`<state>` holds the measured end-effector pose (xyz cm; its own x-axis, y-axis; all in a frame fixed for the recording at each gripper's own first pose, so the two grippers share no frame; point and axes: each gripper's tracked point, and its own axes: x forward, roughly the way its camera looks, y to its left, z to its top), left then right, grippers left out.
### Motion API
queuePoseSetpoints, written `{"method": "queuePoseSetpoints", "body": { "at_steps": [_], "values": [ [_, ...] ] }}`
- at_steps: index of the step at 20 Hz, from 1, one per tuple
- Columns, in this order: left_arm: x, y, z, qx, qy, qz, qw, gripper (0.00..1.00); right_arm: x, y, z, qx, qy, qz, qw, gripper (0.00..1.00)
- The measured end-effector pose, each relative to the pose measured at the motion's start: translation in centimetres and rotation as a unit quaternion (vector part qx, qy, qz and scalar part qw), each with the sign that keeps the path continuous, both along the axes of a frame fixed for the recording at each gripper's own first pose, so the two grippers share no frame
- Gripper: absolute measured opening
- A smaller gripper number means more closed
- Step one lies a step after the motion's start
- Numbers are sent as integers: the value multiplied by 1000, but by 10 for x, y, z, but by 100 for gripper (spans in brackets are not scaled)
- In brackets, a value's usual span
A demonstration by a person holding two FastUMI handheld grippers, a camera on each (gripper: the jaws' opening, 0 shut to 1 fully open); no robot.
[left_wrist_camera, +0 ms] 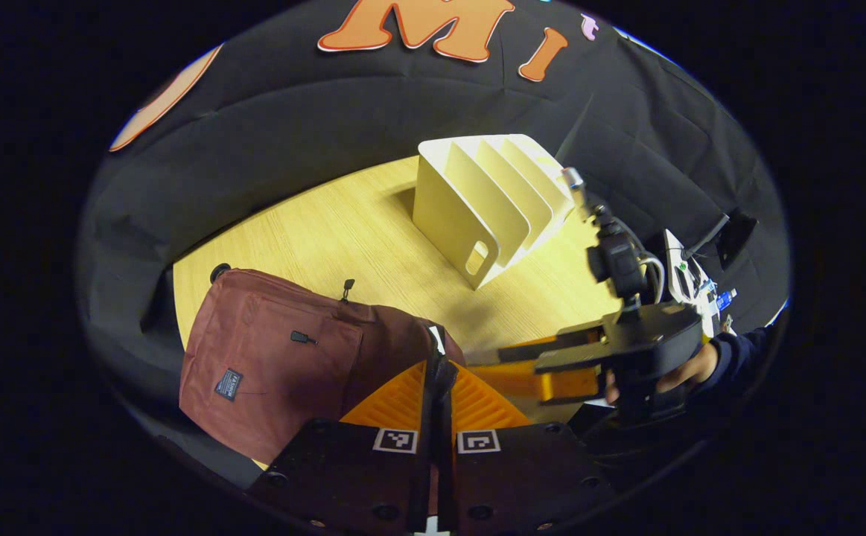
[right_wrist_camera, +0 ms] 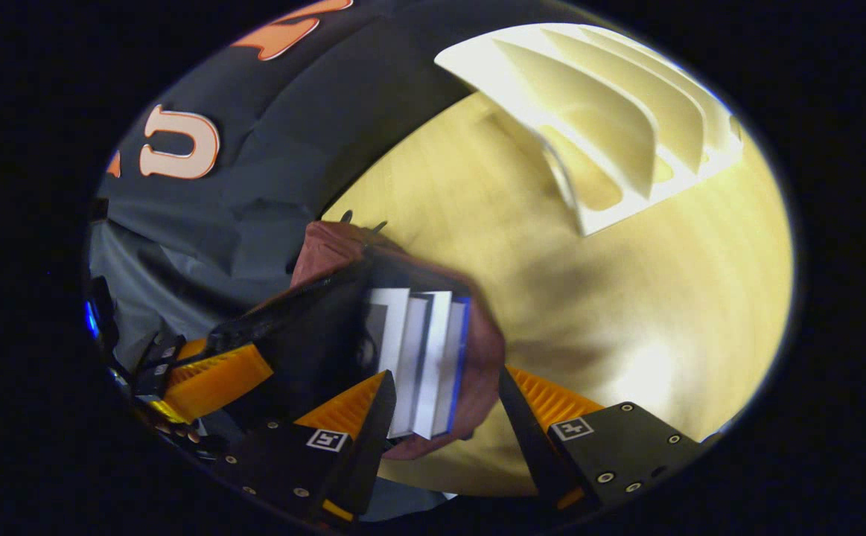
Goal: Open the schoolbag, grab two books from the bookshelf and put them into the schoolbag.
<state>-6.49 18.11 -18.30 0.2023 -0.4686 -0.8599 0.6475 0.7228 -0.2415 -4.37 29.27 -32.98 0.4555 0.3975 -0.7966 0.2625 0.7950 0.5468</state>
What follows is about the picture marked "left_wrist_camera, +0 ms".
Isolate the grey cable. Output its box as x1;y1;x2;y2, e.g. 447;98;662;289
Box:
630;223;666;304

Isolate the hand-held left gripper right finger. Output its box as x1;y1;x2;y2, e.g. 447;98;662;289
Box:
439;362;618;534

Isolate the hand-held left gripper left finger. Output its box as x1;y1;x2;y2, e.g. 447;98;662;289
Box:
246;359;435;534

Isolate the white bookshelf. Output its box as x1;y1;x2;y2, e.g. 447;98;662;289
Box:
411;134;581;291

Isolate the red schoolbag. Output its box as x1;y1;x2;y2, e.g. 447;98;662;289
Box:
179;268;468;467

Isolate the black backdrop cloth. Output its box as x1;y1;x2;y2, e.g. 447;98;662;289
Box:
75;0;791;485

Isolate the white power strip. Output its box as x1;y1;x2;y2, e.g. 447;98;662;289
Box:
662;229;740;337

